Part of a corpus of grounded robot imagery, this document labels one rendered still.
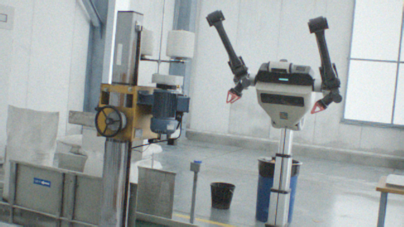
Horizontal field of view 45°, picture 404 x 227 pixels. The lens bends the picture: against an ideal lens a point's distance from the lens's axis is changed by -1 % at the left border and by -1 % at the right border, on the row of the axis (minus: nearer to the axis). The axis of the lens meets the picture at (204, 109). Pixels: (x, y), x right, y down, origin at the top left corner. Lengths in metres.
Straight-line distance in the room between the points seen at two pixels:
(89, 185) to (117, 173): 0.46
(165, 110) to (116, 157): 0.40
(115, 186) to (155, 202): 0.81
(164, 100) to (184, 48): 0.34
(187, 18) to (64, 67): 4.20
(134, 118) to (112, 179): 0.38
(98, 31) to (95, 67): 0.64
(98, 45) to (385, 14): 5.89
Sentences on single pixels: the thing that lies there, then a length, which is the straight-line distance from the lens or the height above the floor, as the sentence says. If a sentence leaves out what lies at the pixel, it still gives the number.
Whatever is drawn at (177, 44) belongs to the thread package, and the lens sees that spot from 2.89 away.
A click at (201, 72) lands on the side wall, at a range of 11.83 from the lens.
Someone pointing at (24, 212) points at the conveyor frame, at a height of 0.39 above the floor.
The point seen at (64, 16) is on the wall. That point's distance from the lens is 8.58.
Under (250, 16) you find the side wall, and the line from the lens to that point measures 11.55.
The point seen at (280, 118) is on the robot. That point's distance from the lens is 3.41.
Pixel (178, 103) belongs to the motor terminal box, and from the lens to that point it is 2.78.
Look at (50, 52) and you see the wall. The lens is 8.32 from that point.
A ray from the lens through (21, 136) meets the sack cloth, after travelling 3.88.
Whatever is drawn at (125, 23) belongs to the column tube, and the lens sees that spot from 2.84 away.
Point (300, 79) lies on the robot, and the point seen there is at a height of 1.47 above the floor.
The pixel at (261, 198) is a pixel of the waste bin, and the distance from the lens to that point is 5.25.
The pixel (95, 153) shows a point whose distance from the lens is 3.49.
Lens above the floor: 1.39
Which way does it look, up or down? 3 degrees down
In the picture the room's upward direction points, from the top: 5 degrees clockwise
